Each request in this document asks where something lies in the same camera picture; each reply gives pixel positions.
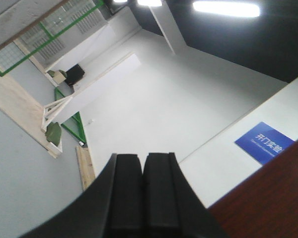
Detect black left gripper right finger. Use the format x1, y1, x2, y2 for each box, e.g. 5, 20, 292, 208
144, 153, 228, 238

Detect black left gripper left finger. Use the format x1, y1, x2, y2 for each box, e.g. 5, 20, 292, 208
23, 154, 143, 238

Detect brown wooden door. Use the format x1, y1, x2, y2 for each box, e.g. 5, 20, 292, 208
208, 141, 298, 238

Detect blue door sign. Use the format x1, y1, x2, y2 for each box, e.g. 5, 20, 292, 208
235, 122, 294, 165

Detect wooden plank on floor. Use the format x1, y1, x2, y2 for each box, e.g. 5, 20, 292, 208
75, 146, 95, 191

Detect distant green sandbag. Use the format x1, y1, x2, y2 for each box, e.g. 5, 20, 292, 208
45, 122, 62, 146

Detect black monitor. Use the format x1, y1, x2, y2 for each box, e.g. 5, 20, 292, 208
65, 64, 85, 86

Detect distant plywood platform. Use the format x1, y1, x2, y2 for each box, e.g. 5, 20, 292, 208
0, 75, 63, 159

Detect green framed glass window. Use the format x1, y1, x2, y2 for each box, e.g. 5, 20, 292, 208
0, 0, 104, 76

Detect ceiling light panel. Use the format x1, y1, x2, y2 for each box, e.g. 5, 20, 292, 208
193, 0, 261, 18

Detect white wall panel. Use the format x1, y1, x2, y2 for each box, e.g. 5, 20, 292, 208
42, 53, 141, 125

